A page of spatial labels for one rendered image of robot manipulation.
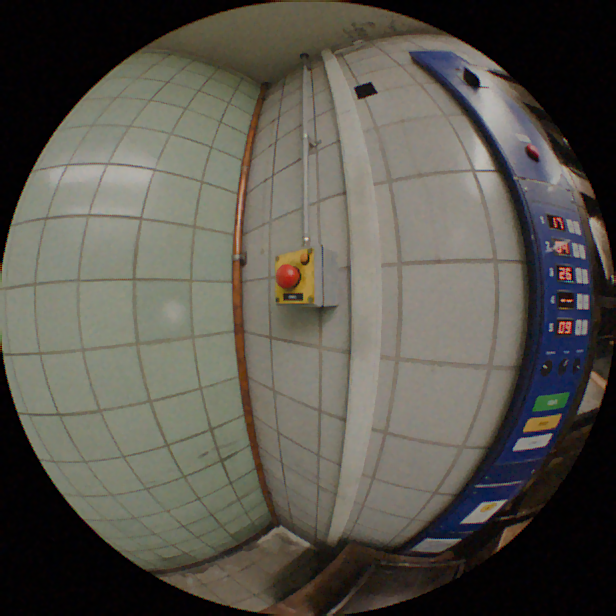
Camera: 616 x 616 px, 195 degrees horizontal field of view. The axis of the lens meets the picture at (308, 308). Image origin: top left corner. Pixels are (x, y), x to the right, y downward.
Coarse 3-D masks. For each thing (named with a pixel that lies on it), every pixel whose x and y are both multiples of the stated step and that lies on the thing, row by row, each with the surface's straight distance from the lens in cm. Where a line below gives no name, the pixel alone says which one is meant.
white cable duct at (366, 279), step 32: (352, 128) 46; (352, 160) 40; (352, 192) 35; (352, 224) 32; (352, 256) 31; (352, 288) 30; (352, 320) 30; (352, 352) 31; (352, 384) 33; (352, 416) 37; (352, 448) 42; (352, 480) 51
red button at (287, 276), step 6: (288, 264) 29; (282, 270) 28; (288, 270) 28; (294, 270) 28; (276, 276) 29; (282, 276) 28; (288, 276) 27; (294, 276) 28; (276, 282) 30; (282, 282) 28; (288, 282) 28; (294, 282) 28; (288, 288) 29
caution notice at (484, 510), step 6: (480, 504) 53; (486, 504) 54; (492, 504) 55; (498, 504) 56; (474, 510) 55; (480, 510) 56; (486, 510) 57; (492, 510) 58; (468, 516) 58; (474, 516) 58; (480, 516) 60; (486, 516) 61; (462, 522) 60; (468, 522) 61; (474, 522) 62
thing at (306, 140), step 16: (304, 64) 102; (304, 80) 81; (304, 96) 68; (304, 112) 59; (304, 128) 52; (304, 144) 48; (304, 160) 44; (304, 176) 41; (304, 192) 38; (304, 208) 36; (304, 224) 35; (304, 240) 34
